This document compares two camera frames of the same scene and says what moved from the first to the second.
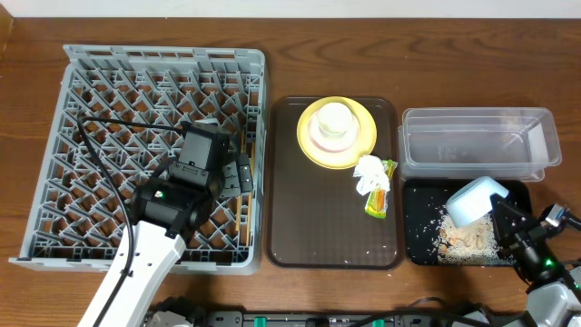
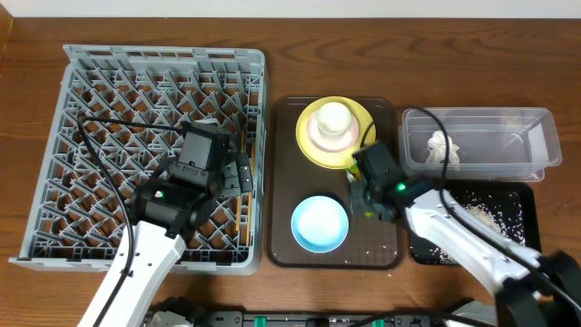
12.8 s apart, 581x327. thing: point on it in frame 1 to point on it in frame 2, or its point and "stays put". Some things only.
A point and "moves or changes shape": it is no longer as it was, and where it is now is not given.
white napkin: (372, 173) moves or changes shape
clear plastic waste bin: (510, 143) stays put
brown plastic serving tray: (315, 218) stays put
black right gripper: (517, 230) to (359, 195)
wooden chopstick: (251, 197) stays put
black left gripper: (242, 174) stays put
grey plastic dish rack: (73, 214) stays put
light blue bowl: (474, 201) to (320, 223)
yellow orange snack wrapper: (377, 203) moves or changes shape
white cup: (335, 118) stays put
